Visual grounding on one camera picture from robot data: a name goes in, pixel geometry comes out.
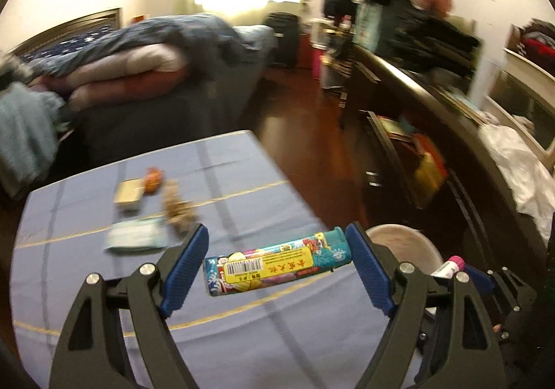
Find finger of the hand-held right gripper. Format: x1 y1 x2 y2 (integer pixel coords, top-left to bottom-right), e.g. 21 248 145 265
465 268 527 312

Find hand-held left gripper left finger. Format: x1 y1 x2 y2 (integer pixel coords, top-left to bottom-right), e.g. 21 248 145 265
50 223 210 389

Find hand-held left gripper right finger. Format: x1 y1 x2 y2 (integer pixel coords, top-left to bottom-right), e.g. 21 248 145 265
344 222 506 389

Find white tube with pink cap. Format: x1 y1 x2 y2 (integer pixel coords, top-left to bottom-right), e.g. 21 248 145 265
431 255 466 280

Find pink and white waste bin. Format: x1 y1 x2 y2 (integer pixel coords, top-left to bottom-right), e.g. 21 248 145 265
365 223 444 278

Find colourful toothpaste tube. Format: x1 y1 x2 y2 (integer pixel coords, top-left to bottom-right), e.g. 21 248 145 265
203 230 350 297

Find light teal flat packet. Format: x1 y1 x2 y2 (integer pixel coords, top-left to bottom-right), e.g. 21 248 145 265
103 217 168 254

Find brown teddy toy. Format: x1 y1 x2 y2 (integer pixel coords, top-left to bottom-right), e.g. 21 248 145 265
162 180 194 235

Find blue striped tablecloth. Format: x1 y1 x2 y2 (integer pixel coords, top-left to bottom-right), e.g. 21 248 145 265
9 129 434 389

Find dark wooden dresser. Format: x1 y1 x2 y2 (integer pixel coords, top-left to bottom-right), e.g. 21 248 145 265
322 41 555 279

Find small beige box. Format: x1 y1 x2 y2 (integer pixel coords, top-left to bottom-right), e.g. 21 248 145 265
114 178 147 213

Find small orange wrapper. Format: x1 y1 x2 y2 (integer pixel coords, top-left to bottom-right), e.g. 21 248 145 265
144 167 164 195

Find yellow and red bag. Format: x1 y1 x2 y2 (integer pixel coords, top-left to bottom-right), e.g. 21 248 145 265
413 134 450 206

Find white plastic bag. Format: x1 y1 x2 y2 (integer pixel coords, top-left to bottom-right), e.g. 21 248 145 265
478 124 555 239

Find dark wooden bed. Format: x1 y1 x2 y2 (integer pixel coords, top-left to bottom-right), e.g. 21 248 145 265
8 7 279 158

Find white storage bin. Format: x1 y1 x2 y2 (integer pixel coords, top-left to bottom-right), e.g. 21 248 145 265
504 22 555 83
485 48 555 161

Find folded pink quilt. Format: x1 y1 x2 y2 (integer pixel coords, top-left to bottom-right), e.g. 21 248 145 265
40 43 190 113

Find light blue fleece blanket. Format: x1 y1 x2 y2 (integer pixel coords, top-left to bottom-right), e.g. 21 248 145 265
0 82 67 200

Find pink storage box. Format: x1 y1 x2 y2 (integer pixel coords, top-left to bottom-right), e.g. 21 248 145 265
309 45 327 80

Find folded dark clothes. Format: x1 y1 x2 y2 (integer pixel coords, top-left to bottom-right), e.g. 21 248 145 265
381 2 483 78

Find blue patterned duvet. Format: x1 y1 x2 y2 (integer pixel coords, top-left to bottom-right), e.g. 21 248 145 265
29 13 244 78

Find teal printed box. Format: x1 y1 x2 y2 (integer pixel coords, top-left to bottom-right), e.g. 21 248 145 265
351 2 383 52

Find black suitcase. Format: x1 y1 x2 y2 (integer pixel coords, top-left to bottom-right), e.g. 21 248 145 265
265 11 301 69

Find clothes in storage bin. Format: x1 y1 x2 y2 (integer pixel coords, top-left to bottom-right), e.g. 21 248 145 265
517 17 555 59

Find blue star pillow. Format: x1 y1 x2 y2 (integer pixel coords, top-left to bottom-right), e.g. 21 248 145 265
25 24 119 63

